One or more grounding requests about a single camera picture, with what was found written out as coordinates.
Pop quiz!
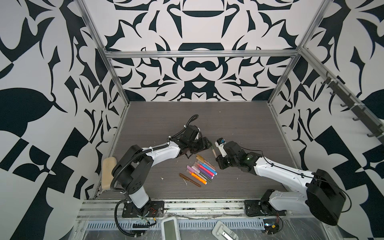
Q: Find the orange highlighter marker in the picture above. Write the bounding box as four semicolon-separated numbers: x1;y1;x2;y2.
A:
187;170;207;185

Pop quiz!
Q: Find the beige sponge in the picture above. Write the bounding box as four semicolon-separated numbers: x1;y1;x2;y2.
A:
101;157;117;191

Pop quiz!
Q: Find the white grey device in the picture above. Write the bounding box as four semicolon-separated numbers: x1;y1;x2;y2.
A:
212;221;239;240

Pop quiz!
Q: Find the small circuit board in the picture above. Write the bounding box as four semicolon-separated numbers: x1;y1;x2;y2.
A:
263;217;284;235

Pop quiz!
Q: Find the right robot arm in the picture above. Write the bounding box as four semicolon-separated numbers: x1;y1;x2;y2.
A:
215;138;350;226

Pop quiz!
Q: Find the pink highlighter marker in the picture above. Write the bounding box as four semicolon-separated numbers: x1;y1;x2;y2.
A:
194;163;215;179

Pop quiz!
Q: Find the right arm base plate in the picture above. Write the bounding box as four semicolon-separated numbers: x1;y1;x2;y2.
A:
244;200;286;217

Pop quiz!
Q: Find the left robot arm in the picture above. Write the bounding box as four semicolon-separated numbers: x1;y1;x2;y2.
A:
110;115;212;209

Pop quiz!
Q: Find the purple highlighter marker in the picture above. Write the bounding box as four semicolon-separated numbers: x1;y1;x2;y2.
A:
192;165;213;180

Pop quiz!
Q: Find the cream pen purple cap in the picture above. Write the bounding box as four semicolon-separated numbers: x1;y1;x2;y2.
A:
187;166;207;181

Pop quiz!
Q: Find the black coat hook rail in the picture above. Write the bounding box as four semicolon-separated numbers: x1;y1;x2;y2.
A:
322;72;384;145

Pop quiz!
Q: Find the blue highlighter marker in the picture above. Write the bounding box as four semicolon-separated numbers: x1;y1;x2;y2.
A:
200;163;217;176

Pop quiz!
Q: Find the white tablet device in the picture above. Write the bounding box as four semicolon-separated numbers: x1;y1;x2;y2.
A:
161;217;181;240

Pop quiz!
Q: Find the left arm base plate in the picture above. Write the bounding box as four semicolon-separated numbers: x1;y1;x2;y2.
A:
122;200;165;218

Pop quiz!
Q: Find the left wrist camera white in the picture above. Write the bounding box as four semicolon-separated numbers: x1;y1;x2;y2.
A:
183;126;200;141

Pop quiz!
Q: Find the green pen pink cap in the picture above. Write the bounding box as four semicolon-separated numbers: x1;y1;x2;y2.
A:
191;166;212;182

